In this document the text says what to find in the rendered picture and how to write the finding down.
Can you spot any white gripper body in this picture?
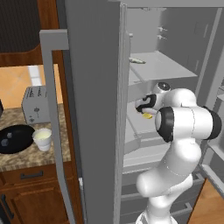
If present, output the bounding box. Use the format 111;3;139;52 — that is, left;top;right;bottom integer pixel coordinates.
134;97;153;116

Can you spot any grey fridge shelf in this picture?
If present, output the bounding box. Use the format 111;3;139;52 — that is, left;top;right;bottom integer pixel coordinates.
128;50;200;88
123;101;165;148

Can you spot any grey fridge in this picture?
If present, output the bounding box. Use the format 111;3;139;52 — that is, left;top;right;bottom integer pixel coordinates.
120;0;224;224

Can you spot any grey fridge door with shelves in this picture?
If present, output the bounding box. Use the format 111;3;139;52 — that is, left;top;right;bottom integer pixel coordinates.
194;7;224;200

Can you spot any grey fridge drawer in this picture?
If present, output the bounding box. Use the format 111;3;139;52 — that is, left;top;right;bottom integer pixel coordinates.
120;171;206;224

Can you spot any white glass of lemonade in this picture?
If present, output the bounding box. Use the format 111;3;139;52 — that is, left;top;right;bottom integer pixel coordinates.
31;128;53;152

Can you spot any black ice bowl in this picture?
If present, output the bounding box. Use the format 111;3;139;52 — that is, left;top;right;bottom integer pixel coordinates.
0;123;36;155

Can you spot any pale green food item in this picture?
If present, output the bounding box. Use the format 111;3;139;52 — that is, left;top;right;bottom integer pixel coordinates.
129;57;147;65

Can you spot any silver toaster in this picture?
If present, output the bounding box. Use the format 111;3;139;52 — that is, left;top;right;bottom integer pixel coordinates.
20;85;53;125

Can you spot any brown wooden upper cupboard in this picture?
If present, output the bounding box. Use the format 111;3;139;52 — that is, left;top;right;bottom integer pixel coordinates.
0;0;63;68

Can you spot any brown wooden drawer front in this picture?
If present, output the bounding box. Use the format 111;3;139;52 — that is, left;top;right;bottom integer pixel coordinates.
1;165;60;186

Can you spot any brown wooden cupboard door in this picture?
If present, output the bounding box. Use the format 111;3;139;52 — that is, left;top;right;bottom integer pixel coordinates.
0;185;74;224

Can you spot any grey fridge door handle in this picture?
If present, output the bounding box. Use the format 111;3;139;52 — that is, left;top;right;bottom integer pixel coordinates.
38;29;77;224

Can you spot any black drawer handle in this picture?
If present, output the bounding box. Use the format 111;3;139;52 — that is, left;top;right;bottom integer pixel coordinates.
19;171;45;180

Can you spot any black cupboard door handle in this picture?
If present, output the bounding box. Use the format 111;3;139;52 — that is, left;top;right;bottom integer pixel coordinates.
0;193;15;221

